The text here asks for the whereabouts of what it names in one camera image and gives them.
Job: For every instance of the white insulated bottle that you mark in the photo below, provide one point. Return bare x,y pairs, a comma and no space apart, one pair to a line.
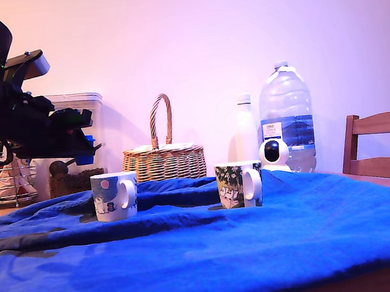
246,131

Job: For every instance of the large clear water bottle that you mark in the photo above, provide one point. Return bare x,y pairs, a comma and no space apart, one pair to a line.
285,104

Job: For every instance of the clear plastic storage container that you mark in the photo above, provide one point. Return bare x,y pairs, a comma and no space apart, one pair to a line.
74,99

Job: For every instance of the small white round camera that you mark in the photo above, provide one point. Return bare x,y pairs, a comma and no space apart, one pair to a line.
273,152

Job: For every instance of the brown coffee beans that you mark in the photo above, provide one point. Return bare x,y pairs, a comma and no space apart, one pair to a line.
82,181

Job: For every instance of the white paper sheet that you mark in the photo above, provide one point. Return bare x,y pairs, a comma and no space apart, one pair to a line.
168,147

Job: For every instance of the black coffee scoop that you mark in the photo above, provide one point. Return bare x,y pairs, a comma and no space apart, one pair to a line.
58,168

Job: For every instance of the blue coffee capsule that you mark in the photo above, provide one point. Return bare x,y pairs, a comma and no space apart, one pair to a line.
83,160

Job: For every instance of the blue cartoon print mug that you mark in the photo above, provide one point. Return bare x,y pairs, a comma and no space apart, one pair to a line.
106,198

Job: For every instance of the white crumpled plastic bag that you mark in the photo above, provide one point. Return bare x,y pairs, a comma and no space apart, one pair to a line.
4,186

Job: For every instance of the wooden chair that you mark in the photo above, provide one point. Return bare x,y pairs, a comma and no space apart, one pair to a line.
374,125

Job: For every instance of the green floral print mug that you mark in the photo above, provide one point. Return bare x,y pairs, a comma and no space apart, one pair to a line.
228,184

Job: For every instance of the blue cloth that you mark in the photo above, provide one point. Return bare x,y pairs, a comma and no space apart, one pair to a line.
258,249

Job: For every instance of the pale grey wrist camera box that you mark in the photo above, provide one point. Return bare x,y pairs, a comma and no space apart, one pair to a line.
39,65

